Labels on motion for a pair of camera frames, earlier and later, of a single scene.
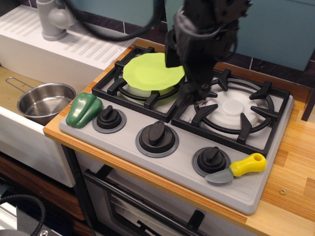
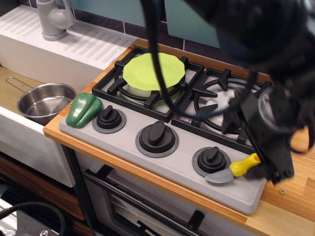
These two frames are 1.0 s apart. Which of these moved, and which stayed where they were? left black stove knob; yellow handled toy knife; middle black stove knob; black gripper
Moved: black gripper
Stayed: middle black stove knob; left black stove knob; yellow handled toy knife
